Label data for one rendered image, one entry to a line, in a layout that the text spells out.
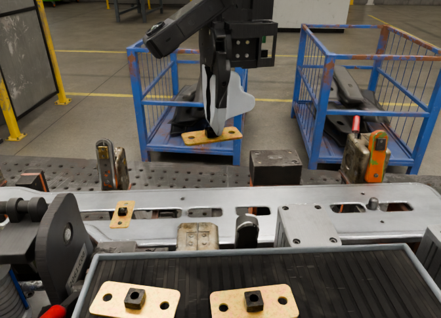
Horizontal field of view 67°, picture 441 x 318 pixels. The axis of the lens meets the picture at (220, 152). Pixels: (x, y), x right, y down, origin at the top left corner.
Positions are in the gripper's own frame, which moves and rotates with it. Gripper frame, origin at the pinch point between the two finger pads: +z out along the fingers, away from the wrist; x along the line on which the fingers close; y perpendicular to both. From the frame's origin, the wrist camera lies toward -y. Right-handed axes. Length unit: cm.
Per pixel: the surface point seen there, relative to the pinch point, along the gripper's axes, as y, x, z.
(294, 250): 5.4, -16.9, 9.5
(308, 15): 418, 679, 65
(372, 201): 36.0, 3.0, 23.0
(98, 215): -24, 56, 55
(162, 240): -7.8, 6.1, 25.5
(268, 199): 16.5, 12.2, 25.2
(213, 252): -3.8, -14.5, 9.6
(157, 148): 11, 195, 105
